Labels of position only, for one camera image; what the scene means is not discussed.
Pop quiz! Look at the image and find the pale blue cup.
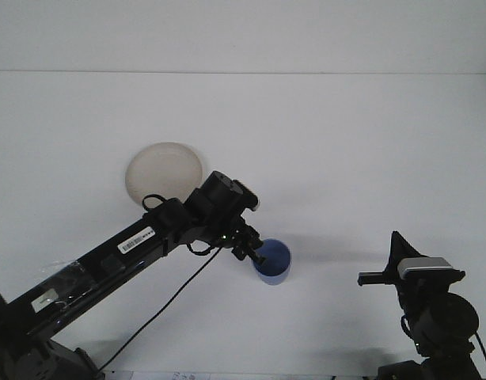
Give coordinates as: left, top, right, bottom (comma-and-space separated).
251, 237, 293, 287

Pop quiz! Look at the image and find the pale round plate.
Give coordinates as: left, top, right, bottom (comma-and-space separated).
124, 141, 205, 210

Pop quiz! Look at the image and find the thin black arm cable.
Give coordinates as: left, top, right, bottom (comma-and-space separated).
400, 314, 412, 345

